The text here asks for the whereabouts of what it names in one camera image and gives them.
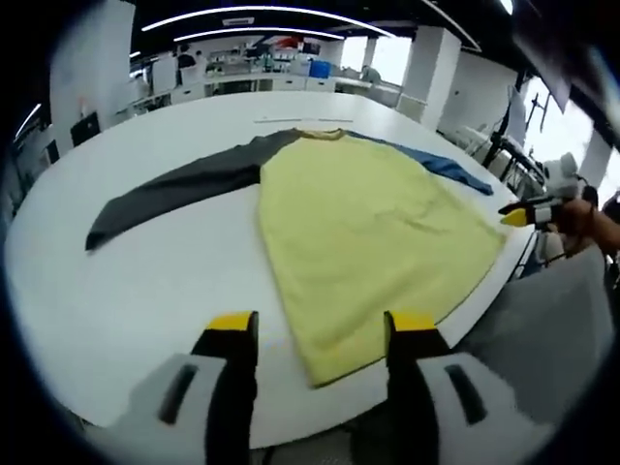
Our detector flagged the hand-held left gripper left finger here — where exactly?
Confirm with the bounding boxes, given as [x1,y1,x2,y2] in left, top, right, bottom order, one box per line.
[110,310,261,465]

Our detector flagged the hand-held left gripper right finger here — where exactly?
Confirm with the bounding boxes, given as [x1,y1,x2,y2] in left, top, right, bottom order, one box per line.
[384,310,529,465]

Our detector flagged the yellow garment with dark sleeves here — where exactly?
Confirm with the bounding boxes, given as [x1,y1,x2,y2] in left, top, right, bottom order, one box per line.
[85,126,508,389]

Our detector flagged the person's right hand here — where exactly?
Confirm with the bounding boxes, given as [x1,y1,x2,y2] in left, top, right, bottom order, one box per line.
[551,199,600,241]

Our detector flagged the black tripod stand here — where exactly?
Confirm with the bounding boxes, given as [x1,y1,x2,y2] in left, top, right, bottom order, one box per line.
[482,86,551,181]

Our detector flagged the white desk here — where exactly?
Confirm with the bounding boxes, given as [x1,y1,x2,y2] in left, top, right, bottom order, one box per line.
[438,123,491,162]

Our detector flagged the grey flat surface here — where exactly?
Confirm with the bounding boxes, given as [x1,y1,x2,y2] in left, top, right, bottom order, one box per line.
[454,246,612,428]

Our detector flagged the white square pillar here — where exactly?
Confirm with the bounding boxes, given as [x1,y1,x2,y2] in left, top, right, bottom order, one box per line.
[398,25,462,118]
[49,0,136,142]

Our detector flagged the black cabinet box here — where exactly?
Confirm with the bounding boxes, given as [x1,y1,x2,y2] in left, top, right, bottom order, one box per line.
[70,111,101,147]

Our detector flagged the white counter cabinets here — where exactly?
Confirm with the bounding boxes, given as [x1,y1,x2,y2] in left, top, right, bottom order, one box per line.
[126,71,341,116]

